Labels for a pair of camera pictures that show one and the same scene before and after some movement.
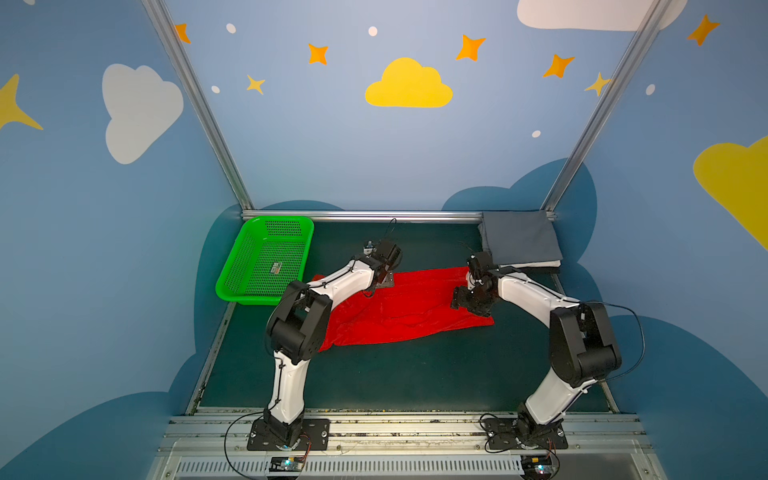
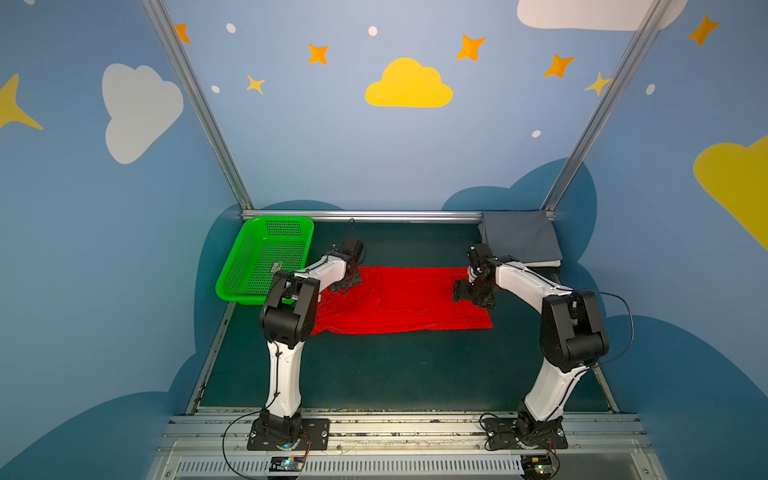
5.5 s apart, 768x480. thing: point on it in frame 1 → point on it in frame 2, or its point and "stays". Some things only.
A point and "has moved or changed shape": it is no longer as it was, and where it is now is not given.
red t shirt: x=418 y=303 has moved or changed shape
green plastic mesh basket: x=271 y=252 stays
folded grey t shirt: x=520 y=236 stays
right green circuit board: x=536 y=466 stays
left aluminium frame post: x=168 y=35 stays
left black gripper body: x=383 y=279 → x=348 y=279
